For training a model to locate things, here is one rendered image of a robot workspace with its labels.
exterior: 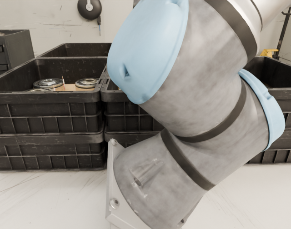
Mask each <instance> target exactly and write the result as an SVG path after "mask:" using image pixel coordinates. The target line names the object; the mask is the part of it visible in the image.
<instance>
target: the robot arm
mask: <svg viewBox="0 0 291 229"><path fill-rule="evenodd" d="M289 7H291V0H133V10H132V11H131V12H130V13H129V15H128V16H127V18H126V19H125V21H124V22H123V24H122V25H121V27H120V29H119V30H118V32H117V34H116V36H115V38H114V40H113V42H112V44H111V47H110V50H109V53H108V58H107V70H108V74H109V76H110V78H111V80H112V81H113V82H114V83H115V84H116V85H117V86H118V87H119V88H120V89H121V90H122V91H123V92H124V93H125V94H126V95H127V97H128V98H129V100H130V101H131V102H133V103H134V104H138V105H139V106H140V107H141V108H142V109H143V110H145V111H146V112H147V113H148V114H149V115H151V116H152V117H153V118H154V119H155V120H157V121H158V122H159V123H160V124H161V125H162V126H164V129H163V130H162V131H161V132H160V133H158V134H157V135H155V136H153V137H150V138H148V139H145V140H143V141H141V142H139V143H136V144H134V145H131V146H129V147H127V148H125V149H124V150H123V151H121V152H120V153H119V154H118V155H117V156H116V157H115V159H114V162H113V171H114V176H115V179H116V182H117V185H118V187H119V189H120V191H121V193H122V195H123V197H124V199H125V200H126V202H127V203H128V205H129V206H130V207H131V209H132V210H133V211H134V213H135V214H136V215H137V216H138V217H139V218H140V219H141V220H142V221H143V222H144V223H145V224H146V225H147V226H148V227H150V228H151V229H180V228H181V227H182V226H183V225H184V224H185V223H186V221H187V219H188V218H189V216H190V215H191V213H192V212H193V211H194V209H195V208H196V206H197V205H198V203H199V202H200V200H201V199H202V197H203V196H204V194H205V193H207V192H208V191H209V190H210V189H212V188H213V187H215V186H216V185H217V184H219V183H220V182H221V181H223V180H224V179H225V178H227V177H228V176H229V175H231V174H232V173H233V172H235V171H236V170H237V169H239V168H240V167H241V166H242V165H244V164H245V163H246V162H248V161H249V160H251V159H252V158H253V157H255V156H256V155H257V154H259V153H260V152H262V151H265V150H267V149H268V148H269V147H270V145H271V144H272V143H273V142H274V141H275V140H276V139H277V138H279V137H280V136H281V135H282V133H283V132H284V129H285V119H284V115H283V113H282V110H281V109H280V107H279V105H278V103H277V101H276V100H275V98H274V97H273V96H271V95H270V94H269V93H268V89H267V88H266V87H265V86H264V85H263V84H262V83H261V82H260V81H259V80H258V79H257V78H256V77H255V76H254V75H253V74H251V73H250V72H248V71H247V70H245V69H243V67H244V66H246V64H247V63H249V62H250V61H251V60H252V59H253V58H254V57H255V56H256V55H257V54H258V52H259V48H260V32H261V31H263V30H264V29H265V28H266V27H267V26H268V25H269V24H270V23H271V22H272V21H273V20H274V19H275V18H276V17H277V16H278V15H279V14H280V13H281V12H282V11H283V10H284V9H287V8H289Z"/></svg>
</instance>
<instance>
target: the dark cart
mask: <svg viewBox="0 0 291 229"><path fill-rule="evenodd" d="M0 33H4V34H5V35H3V36H0V75H1V74H3V73H5V72H7V71H9V70H11V69H13V68H15V67H17V66H19V65H21V64H23V63H25V62H27V61H29V60H31V59H33V58H35V55H34V50H33V45H32V41H31V36H30V30H0Z"/></svg>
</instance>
